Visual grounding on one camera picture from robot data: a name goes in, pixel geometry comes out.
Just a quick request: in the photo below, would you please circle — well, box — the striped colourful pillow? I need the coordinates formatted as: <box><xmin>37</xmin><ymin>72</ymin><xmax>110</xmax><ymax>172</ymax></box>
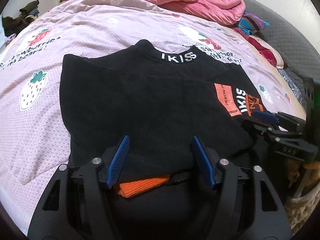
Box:
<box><xmin>237</xmin><ymin>11</ymin><xmax>270</xmax><ymax>35</ymax></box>

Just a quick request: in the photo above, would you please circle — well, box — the red patterned blanket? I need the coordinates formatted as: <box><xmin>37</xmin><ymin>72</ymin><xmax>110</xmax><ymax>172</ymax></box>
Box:
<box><xmin>233</xmin><ymin>27</ymin><xmax>286</xmax><ymax>69</ymax></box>

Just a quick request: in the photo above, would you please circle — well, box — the pink strawberry print quilt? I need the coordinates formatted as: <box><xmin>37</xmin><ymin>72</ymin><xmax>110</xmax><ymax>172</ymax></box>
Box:
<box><xmin>1</xmin><ymin>0</ymin><xmax>305</xmax><ymax>233</ymax></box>

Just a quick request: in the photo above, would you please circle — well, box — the grey quilted headboard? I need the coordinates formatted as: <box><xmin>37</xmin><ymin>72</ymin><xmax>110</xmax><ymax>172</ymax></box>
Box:
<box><xmin>244</xmin><ymin>0</ymin><xmax>319</xmax><ymax>84</ymax></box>

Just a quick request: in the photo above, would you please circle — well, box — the black sweatshirt with orange patches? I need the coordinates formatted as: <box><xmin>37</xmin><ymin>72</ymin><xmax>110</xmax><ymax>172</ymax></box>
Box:
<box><xmin>60</xmin><ymin>40</ymin><xmax>265</xmax><ymax>183</ymax></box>

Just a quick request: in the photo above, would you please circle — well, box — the pile of dark clothes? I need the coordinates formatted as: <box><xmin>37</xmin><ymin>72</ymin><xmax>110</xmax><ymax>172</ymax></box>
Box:
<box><xmin>2</xmin><ymin>0</ymin><xmax>40</xmax><ymax>37</ymax></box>

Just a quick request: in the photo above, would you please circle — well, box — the dark floral bed sheet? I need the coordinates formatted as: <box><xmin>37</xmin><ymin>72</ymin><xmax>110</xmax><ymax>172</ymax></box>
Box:
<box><xmin>278</xmin><ymin>68</ymin><xmax>306</xmax><ymax>110</ymax></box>

